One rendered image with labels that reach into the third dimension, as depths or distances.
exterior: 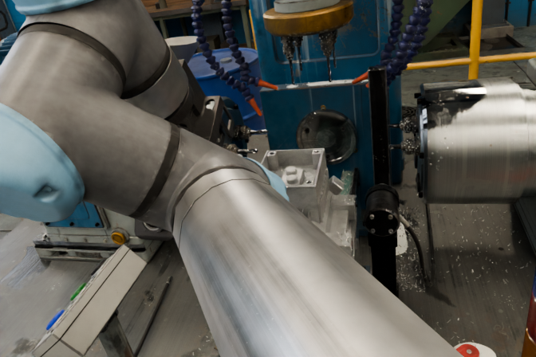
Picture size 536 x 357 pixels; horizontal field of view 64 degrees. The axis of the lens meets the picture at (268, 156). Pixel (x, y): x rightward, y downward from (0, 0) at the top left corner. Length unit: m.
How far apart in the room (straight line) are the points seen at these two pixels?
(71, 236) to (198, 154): 0.93
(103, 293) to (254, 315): 0.51
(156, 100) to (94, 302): 0.35
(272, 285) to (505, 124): 0.72
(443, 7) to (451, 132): 4.17
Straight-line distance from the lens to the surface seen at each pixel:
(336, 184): 0.73
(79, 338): 0.63
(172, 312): 0.99
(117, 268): 0.69
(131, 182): 0.29
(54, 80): 0.29
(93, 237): 1.17
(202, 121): 0.47
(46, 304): 1.18
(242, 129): 1.03
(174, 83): 0.39
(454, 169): 0.84
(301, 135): 1.06
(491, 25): 5.86
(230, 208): 0.23
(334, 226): 0.67
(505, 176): 0.87
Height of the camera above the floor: 1.47
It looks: 27 degrees down
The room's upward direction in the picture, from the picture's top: 10 degrees counter-clockwise
